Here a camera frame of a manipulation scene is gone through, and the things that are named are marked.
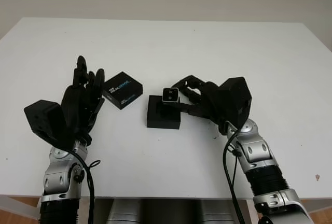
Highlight black camera box base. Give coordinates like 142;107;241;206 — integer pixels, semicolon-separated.
146;94;182;131

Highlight silver robot right thigh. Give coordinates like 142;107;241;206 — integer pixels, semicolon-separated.
199;199;236;224

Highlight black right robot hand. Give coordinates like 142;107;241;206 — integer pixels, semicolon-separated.
171;75;227;134

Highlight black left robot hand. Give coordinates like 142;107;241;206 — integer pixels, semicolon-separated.
61;55;106;146

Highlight silver robot left thigh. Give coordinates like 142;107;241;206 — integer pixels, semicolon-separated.
107;199;142;224

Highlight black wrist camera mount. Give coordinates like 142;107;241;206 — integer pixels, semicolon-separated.
23;100;76;149
216;76;252;129

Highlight silver robot thigh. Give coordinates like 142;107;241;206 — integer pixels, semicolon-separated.
107;199;142;224
199;199;236;224

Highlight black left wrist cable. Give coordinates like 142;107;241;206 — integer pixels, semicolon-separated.
66;148;101;224

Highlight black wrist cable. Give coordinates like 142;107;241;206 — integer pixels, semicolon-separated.
223;125;246;224
66;148;101;224

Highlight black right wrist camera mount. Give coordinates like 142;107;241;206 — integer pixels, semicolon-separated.
216;76;252;129

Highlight black RealSense box lid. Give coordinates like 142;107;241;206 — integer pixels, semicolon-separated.
102;71;144;111

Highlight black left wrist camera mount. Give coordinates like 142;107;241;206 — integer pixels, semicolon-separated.
23;100;76;149

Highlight small silver depth camera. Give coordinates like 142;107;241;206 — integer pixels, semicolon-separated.
161;87;181;104

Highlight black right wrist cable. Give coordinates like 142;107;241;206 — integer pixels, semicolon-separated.
223;125;246;224

